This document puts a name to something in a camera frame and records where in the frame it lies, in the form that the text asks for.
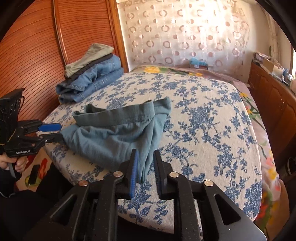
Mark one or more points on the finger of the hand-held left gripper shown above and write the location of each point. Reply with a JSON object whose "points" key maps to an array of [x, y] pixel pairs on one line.
{"points": [[52, 127], [55, 137]]}

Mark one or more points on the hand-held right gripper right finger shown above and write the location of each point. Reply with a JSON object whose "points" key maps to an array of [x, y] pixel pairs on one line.
{"points": [[159, 166]]}

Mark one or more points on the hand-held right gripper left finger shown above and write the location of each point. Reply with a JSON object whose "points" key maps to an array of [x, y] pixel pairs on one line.
{"points": [[134, 172]]}

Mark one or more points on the teal blue shirt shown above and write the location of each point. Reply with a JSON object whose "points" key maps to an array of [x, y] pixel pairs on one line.
{"points": [[111, 139]]}

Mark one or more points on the dark folded pants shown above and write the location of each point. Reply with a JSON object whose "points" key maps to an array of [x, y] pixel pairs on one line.
{"points": [[85, 69]]}

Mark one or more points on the olive green folded pants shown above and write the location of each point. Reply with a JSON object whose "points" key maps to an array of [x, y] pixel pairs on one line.
{"points": [[92, 55]]}

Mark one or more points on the person's left hand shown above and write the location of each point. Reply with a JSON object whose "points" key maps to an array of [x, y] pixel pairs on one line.
{"points": [[20, 165]]}

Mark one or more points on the blue floral white cloth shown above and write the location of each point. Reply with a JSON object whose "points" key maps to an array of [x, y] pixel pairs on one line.
{"points": [[208, 139]]}

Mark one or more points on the wooden louvered wardrobe door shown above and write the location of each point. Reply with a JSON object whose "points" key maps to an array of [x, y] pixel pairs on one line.
{"points": [[30, 58], [85, 25]]}

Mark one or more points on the blue folded jeans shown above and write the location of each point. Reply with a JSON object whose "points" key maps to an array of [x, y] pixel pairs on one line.
{"points": [[101, 71], [108, 80]]}

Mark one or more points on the person's dark clothing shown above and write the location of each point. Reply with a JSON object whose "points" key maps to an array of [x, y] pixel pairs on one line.
{"points": [[27, 208]]}

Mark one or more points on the colourful floral bed blanket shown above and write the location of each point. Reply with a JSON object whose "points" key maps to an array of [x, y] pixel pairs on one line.
{"points": [[263, 139]]}

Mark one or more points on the small blue object by curtain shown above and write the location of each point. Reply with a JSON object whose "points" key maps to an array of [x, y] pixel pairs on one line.
{"points": [[196, 64]]}

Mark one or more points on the sheer curtain with circles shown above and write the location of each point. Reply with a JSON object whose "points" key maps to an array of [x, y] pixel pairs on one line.
{"points": [[173, 34]]}

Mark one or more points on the wooden cabinet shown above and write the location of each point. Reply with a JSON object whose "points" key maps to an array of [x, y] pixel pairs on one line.
{"points": [[272, 97]]}

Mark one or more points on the stack of papers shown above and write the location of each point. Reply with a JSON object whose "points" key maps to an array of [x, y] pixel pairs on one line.
{"points": [[261, 56]]}

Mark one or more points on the beige cardboard box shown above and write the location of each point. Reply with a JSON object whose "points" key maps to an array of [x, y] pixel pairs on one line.
{"points": [[271, 66]]}

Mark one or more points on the small blue bottle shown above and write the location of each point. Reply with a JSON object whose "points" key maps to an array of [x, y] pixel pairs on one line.
{"points": [[285, 74]]}

